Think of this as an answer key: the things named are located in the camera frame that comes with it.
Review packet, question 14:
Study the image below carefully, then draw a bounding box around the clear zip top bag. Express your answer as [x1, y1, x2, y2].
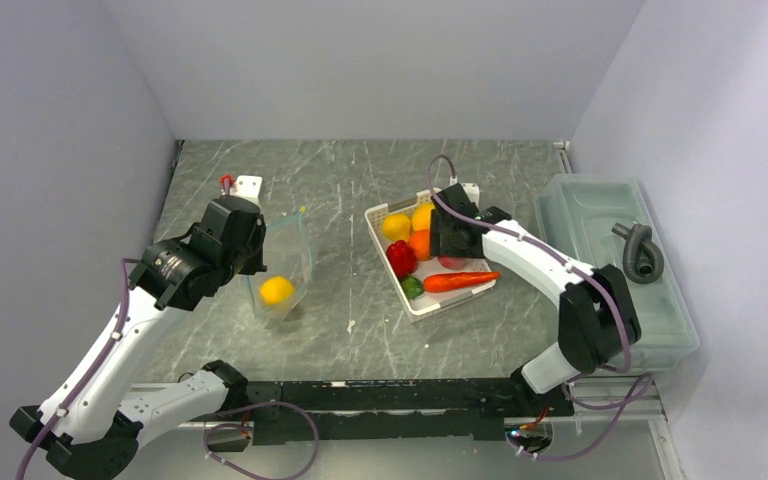
[246, 206, 315, 321]

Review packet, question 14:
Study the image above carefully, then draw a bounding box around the white perforated plastic basket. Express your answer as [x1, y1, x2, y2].
[364, 189, 496, 323]

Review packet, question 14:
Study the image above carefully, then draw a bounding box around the yellow lemon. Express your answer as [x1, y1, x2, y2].
[259, 276, 296, 306]

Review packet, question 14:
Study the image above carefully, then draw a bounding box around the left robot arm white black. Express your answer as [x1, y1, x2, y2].
[10, 194, 267, 479]

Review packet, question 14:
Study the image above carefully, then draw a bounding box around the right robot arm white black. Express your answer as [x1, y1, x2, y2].
[431, 183, 642, 415]

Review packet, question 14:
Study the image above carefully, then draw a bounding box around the orange fruit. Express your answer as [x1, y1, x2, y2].
[408, 229, 432, 262]

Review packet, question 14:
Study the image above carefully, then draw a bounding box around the yellow fruit at back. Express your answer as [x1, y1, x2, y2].
[411, 203, 435, 231]

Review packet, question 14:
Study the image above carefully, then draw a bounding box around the yellow fruit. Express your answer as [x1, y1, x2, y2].
[380, 213, 412, 242]
[411, 203, 435, 231]

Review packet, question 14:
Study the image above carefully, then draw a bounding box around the orange carrot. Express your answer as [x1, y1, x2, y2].
[423, 271, 500, 293]

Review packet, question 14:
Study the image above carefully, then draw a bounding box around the red bell pepper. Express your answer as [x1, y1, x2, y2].
[385, 240, 418, 279]

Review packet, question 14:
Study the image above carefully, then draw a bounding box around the green pepper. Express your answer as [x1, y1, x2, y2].
[400, 275, 425, 300]

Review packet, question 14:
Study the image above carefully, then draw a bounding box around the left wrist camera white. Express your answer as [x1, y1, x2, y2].
[220, 174, 263, 207]

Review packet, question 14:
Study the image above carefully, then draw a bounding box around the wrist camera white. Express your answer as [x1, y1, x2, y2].
[220, 174, 263, 207]
[461, 183, 480, 205]

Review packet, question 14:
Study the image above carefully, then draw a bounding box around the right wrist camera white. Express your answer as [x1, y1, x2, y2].
[461, 183, 480, 205]

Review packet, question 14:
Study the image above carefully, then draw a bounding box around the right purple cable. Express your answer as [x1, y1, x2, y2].
[426, 154, 654, 412]

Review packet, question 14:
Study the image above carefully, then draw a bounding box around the purple cable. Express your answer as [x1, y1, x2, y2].
[14, 258, 143, 480]
[426, 154, 654, 412]

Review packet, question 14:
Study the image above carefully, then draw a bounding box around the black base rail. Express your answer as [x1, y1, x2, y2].
[247, 378, 574, 446]

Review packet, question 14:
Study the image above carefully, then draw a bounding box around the grey corrugated hose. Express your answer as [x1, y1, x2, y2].
[611, 222, 666, 285]

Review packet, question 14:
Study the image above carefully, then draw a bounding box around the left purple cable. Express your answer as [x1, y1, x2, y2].
[14, 258, 143, 480]

